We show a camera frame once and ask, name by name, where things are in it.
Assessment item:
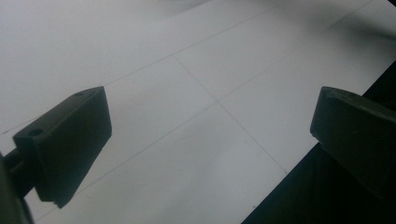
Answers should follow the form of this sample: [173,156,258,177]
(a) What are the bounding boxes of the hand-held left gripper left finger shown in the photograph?
[12,86,113,209]

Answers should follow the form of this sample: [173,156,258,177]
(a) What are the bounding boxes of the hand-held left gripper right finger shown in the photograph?
[309,86,396,201]

